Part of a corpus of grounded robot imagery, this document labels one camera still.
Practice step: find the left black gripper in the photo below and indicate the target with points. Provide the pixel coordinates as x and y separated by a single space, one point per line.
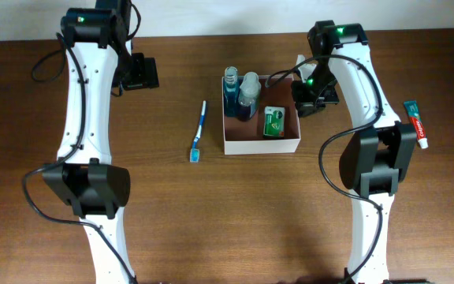
146 74

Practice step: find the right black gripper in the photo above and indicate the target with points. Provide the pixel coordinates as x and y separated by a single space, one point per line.
306 104

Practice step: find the green soap box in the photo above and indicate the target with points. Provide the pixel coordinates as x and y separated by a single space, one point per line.
274 122

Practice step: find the clear purple liquid bottle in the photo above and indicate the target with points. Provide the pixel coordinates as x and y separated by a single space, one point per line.
248 98

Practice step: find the teal mouthwash bottle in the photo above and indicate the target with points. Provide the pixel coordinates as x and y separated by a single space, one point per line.
231 89

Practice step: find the red green toothpaste tube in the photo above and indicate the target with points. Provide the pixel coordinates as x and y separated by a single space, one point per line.
413 113

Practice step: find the white cardboard box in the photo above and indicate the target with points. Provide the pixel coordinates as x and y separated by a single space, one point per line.
246 137

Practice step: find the blue white toothbrush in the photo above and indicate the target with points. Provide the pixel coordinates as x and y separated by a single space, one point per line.
195 152

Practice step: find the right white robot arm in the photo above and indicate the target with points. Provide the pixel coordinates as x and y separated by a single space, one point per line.
376 159

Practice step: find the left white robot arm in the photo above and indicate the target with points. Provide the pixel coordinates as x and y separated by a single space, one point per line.
96 46

